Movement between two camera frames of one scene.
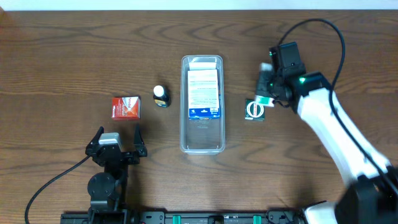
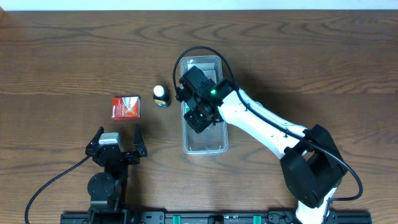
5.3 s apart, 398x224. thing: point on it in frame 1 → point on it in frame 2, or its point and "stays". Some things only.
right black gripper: (265, 83) → (198, 118)
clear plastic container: (203, 104) stays
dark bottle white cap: (161, 96) stays
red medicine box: (126, 108) stays
